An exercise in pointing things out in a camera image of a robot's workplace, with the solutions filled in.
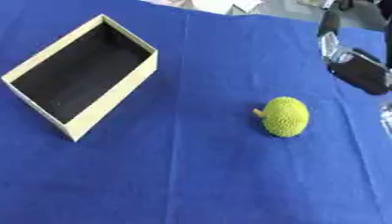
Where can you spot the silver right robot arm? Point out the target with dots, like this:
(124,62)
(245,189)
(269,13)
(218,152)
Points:
(387,121)

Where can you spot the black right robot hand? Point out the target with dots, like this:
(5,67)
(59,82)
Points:
(362,71)

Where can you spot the yellow-green bumpy toy fruit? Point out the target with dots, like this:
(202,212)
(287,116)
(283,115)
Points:
(286,117)

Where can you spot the tan cardboard box, dark inside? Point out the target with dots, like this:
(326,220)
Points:
(76,75)

